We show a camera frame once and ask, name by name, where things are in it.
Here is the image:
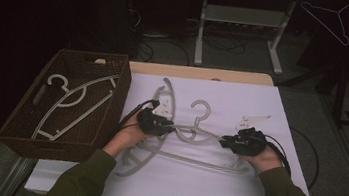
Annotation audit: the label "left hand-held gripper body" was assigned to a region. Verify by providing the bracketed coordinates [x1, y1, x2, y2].
[134, 96, 178, 138]

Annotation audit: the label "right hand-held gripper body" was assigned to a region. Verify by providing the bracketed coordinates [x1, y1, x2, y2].
[224, 110, 273, 159]

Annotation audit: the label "grey plastic clothes hanger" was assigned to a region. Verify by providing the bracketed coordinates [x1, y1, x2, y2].
[115, 72, 181, 183]
[31, 66, 121, 149]
[135, 92, 260, 177]

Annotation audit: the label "brown wicker basket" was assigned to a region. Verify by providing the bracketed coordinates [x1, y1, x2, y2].
[0, 40, 135, 170]

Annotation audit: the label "person's right hand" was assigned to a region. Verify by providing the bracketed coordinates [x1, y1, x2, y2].
[240, 143, 286, 177]

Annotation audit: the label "person's left hand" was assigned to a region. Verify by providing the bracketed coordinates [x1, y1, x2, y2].
[101, 111, 154, 163]

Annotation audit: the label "white table mat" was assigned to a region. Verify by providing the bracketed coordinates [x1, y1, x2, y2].
[24, 57, 328, 196]

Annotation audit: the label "black metal stand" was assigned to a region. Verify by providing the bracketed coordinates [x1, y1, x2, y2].
[277, 57, 349, 128]

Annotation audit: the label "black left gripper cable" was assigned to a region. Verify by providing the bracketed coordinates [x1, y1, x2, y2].
[113, 94, 161, 144]

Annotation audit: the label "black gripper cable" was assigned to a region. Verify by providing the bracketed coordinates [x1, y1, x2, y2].
[113, 94, 161, 144]
[258, 123, 325, 192]

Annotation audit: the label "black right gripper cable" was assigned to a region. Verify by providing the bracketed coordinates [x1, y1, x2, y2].
[258, 123, 325, 192]

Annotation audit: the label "black floor cables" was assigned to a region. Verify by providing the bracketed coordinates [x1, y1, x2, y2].
[133, 32, 194, 68]

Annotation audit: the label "metal stand frame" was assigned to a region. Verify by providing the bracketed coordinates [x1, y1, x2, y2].
[180, 0, 298, 78]

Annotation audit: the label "thin wire clothes hanger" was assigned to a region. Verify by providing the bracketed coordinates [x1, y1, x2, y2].
[296, 0, 349, 47]

